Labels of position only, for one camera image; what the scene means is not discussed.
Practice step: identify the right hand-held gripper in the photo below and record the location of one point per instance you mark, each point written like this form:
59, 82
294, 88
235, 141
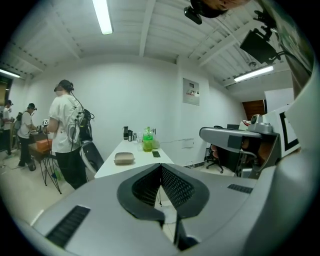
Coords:
271, 140

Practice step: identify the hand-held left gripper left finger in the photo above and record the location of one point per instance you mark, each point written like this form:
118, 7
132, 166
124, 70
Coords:
105, 200

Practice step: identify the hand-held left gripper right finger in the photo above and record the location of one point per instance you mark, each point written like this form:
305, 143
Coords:
215, 195

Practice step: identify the beige glasses case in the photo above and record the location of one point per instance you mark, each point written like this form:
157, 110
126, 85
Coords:
124, 158

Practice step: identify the person's right hand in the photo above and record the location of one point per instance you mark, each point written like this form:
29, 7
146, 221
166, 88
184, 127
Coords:
261, 153

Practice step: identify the black monitor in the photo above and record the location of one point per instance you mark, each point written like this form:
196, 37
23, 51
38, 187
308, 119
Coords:
233, 126

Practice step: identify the black office chair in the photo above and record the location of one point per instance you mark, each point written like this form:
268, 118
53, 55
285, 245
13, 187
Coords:
212, 157

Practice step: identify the white striped cushion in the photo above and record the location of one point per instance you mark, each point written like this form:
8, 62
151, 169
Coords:
246, 122

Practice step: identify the brown door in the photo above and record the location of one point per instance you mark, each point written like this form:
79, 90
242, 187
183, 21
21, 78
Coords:
253, 110

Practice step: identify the clear plastic bag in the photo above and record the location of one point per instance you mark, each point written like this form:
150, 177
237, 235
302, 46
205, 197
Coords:
155, 144

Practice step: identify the black smartphone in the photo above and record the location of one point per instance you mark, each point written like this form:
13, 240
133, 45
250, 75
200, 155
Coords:
156, 154

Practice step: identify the green tea bottle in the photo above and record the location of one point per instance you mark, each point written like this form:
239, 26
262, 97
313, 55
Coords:
147, 141

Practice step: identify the black labelled flask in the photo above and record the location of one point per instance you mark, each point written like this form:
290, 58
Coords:
130, 136

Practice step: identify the tall black sports bottle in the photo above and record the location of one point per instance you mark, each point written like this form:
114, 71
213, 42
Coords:
125, 133

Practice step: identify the small silver flask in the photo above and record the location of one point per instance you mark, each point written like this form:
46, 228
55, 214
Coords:
135, 137

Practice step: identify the ceiling light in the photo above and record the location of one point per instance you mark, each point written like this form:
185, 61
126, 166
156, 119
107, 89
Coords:
8, 73
103, 17
253, 73

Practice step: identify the whiteboard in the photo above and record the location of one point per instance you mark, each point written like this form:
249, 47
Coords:
278, 98

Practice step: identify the dark wooden table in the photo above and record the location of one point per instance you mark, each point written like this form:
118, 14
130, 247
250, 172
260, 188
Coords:
37, 153

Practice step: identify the orange box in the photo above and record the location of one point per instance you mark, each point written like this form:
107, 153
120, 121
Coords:
43, 144

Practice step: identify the black chest-mounted box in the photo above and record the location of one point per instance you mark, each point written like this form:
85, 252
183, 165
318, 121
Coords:
258, 47

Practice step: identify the person's head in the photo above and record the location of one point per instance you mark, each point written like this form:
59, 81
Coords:
217, 6

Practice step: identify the person's beige printed shirt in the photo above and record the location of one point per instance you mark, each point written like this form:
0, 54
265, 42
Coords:
300, 37

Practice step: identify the grey wall panel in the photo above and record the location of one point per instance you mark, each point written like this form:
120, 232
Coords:
191, 91

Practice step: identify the black head camera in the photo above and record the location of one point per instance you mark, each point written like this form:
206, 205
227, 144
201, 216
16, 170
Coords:
192, 15

